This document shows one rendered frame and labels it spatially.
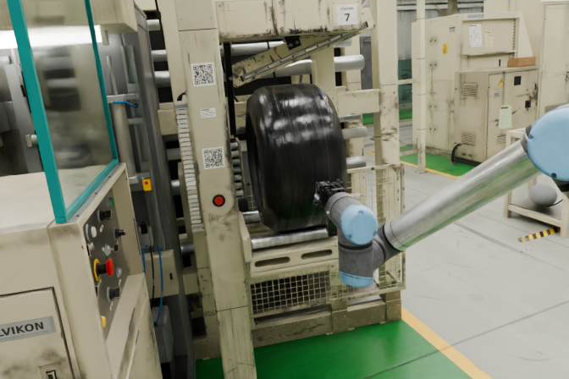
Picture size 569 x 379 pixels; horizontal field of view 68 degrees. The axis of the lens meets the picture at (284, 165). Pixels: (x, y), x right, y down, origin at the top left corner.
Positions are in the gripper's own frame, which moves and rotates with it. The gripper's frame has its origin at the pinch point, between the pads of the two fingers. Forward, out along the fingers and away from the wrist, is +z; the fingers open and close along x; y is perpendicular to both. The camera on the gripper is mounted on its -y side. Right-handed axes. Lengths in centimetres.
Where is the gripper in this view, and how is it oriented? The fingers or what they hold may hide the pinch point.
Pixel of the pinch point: (320, 194)
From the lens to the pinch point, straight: 140.0
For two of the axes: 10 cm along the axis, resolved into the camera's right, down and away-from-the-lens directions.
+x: -9.8, 1.3, -1.8
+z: -2.0, -2.0, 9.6
